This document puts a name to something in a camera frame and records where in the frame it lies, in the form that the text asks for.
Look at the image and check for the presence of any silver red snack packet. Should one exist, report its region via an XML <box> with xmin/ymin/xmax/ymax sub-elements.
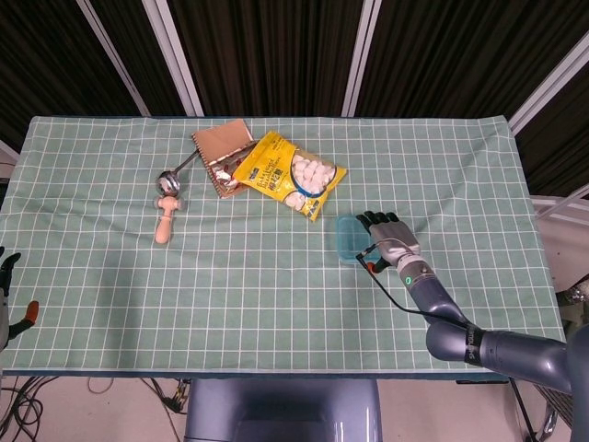
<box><xmin>209</xmin><ymin>146</ymin><xmax>259</xmax><ymax>194</ymax></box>

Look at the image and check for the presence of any black floor cable bundle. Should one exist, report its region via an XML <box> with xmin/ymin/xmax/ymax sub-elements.
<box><xmin>0</xmin><ymin>375</ymin><xmax>64</xmax><ymax>442</ymax></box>

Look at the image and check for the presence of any black pleated curtain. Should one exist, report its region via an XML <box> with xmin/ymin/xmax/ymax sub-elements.
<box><xmin>0</xmin><ymin>0</ymin><xmax>589</xmax><ymax>199</ymax></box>

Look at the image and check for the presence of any green checked tablecloth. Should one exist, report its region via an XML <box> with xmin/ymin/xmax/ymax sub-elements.
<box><xmin>0</xmin><ymin>114</ymin><xmax>572</xmax><ymax>377</ymax></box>

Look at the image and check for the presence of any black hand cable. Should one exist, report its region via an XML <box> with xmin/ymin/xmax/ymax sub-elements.
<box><xmin>356</xmin><ymin>243</ymin><xmax>539</xmax><ymax>442</ymax></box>

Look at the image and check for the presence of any wide white frame post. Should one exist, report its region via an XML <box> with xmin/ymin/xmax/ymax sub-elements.
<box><xmin>141</xmin><ymin>0</ymin><xmax>205</xmax><ymax>117</ymax></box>

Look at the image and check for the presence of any blue plastic lid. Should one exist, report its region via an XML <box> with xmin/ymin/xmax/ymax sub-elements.
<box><xmin>335</xmin><ymin>215</ymin><xmax>376</xmax><ymax>266</ymax></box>

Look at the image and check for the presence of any grey robot torso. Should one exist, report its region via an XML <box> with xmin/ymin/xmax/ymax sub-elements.
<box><xmin>183</xmin><ymin>378</ymin><xmax>383</xmax><ymax>442</ymax></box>

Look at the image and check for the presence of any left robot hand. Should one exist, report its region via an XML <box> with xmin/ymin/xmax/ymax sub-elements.
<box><xmin>0</xmin><ymin>246</ymin><xmax>40</xmax><ymax>351</ymax></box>

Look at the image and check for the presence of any metal soup ladle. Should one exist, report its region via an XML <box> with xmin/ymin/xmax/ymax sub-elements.
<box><xmin>156</xmin><ymin>151</ymin><xmax>200</xmax><ymax>197</ymax></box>

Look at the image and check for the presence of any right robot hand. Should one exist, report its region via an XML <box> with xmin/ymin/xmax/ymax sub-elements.
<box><xmin>355</xmin><ymin>210</ymin><xmax>422</xmax><ymax>275</ymax></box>

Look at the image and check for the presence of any yellow marshmallow bag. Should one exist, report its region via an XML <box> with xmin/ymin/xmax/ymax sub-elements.
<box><xmin>231</xmin><ymin>130</ymin><xmax>348</xmax><ymax>223</ymax></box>

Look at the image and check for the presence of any white metal frame rail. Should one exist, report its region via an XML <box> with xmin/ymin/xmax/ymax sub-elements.
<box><xmin>528</xmin><ymin>183</ymin><xmax>589</xmax><ymax>227</ymax></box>

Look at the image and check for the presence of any slanted white frame post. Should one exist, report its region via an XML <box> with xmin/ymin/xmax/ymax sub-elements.
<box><xmin>75</xmin><ymin>0</ymin><xmax>152</xmax><ymax>117</ymax></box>

